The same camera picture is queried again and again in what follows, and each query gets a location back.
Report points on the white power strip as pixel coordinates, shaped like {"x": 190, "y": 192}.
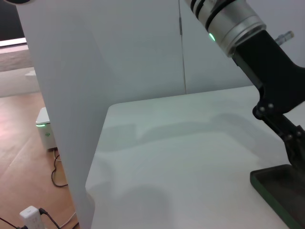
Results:
{"x": 31, "y": 217}

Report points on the green glasses case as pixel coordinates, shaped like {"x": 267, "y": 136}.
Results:
{"x": 274, "y": 183}

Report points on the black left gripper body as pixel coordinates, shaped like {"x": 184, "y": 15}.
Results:
{"x": 281, "y": 78}

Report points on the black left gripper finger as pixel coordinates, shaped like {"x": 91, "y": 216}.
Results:
{"x": 294, "y": 143}

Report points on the white box device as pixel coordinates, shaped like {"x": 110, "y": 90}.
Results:
{"x": 46, "y": 133}

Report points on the silver plug stub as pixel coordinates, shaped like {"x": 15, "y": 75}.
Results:
{"x": 284, "y": 37}

